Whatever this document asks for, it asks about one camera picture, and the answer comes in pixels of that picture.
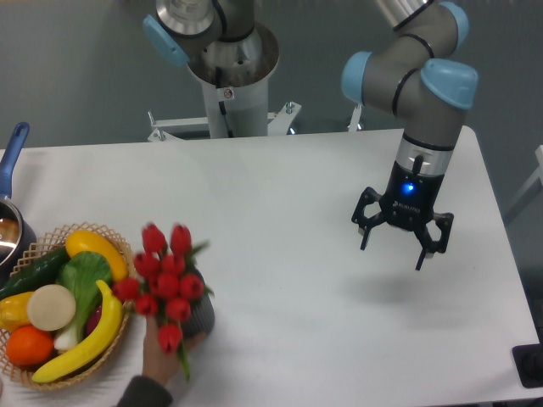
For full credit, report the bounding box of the blue handled saucepan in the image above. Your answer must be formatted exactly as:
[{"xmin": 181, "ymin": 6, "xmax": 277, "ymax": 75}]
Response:
[{"xmin": 1, "ymin": 122, "xmax": 36, "ymax": 286}]

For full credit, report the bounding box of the orange fruit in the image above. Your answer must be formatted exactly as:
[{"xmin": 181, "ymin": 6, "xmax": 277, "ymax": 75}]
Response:
[{"xmin": 6, "ymin": 325, "xmax": 53, "ymax": 366}]

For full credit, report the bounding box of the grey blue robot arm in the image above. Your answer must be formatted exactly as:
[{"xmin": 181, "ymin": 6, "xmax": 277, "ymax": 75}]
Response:
[{"xmin": 143, "ymin": 1, "xmax": 479, "ymax": 259}]

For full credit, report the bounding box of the person's hand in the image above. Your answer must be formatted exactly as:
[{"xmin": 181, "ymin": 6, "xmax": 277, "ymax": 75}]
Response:
[{"xmin": 141, "ymin": 314, "xmax": 208, "ymax": 387}]

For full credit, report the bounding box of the yellow banana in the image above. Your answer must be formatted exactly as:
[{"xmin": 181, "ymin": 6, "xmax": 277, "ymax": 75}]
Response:
[{"xmin": 31, "ymin": 280, "xmax": 123, "ymax": 384}]

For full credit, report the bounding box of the black device at table edge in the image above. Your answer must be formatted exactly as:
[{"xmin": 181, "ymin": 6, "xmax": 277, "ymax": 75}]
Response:
[{"xmin": 512, "ymin": 343, "xmax": 542, "ymax": 388}]

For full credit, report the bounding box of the dark grey ribbed vase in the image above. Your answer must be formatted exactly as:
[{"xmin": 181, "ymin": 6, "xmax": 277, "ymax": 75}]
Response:
[{"xmin": 179, "ymin": 269, "xmax": 216, "ymax": 339}]

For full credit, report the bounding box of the purple red vegetable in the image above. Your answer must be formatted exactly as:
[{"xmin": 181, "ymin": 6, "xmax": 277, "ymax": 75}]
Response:
[{"xmin": 85, "ymin": 281, "xmax": 126, "ymax": 337}]

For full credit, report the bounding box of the dark grey sleeved forearm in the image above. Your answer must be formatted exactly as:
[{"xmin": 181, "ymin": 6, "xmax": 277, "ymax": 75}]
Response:
[{"xmin": 116, "ymin": 376, "xmax": 173, "ymax": 407}]

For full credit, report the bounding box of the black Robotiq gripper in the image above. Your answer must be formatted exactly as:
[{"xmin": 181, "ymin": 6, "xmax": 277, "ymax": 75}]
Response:
[{"xmin": 350, "ymin": 159, "xmax": 455, "ymax": 271}]

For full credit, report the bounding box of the yellow squash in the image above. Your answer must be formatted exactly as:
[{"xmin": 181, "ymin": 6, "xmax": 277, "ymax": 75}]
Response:
[{"xmin": 64, "ymin": 229, "xmax": 129, "ymax": 282}]

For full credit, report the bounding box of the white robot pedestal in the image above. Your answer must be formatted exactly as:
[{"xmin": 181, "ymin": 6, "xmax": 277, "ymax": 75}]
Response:
[{"xmin": 147, "ymin": 23, "xmax": 302, "ymax": 143}]

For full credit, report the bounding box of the woven wicker basket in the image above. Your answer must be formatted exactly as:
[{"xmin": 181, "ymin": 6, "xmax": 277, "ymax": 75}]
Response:
[{"xmin": 1, "ymin": 222, "xmax": 137, "ymax": 391}]

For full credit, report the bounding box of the white frame at right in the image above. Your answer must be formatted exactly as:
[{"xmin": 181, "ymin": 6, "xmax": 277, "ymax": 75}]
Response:
[{"xmin": 502, "ymin": 145, "xmax": 542, "ymax": 226}]

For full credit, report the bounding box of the beige round disc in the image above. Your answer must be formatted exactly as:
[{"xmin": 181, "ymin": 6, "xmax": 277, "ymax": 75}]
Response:
[{"xmin": 26, "ymin": 284, "xmax": 76, "ymax": 332}]

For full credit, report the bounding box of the green cucumber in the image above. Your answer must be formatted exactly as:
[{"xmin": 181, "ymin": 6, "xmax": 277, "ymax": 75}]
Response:
[{"xmin": 1, "ymin": 246, "xmax": 70, "ymax": 299}]

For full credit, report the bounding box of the yellow bell pepper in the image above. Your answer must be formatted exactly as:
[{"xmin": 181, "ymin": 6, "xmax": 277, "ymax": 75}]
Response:
[{"xmin": 1, "ymin": 292, "xmax": 33, "ymax": 332}]

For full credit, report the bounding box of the green bok choy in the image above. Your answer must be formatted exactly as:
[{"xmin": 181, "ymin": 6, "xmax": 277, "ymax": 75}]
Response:
[{"xmin": 54, "ymin": 251, "xmax": 112, "ymax": 353}]

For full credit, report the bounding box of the red tulip bouquet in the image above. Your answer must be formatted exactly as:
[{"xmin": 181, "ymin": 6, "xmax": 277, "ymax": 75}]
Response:
[{"xmin": 122, "ymin": 223, "xmax": 209, "ymax": 379}]

